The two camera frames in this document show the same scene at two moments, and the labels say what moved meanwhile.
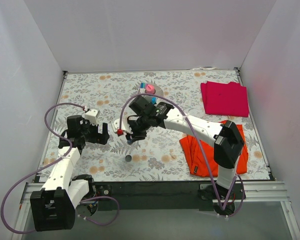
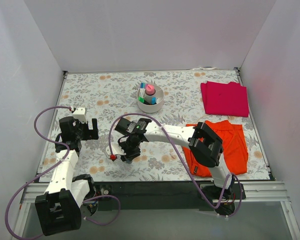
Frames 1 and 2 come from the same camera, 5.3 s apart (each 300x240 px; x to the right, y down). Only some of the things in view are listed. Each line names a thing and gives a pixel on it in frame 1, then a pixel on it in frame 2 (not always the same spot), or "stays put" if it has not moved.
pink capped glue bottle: [150, 89] stays put
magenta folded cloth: [224, 99] stays put
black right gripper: [134, 129] to [130, 155]
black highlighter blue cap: [153, 100] stays put
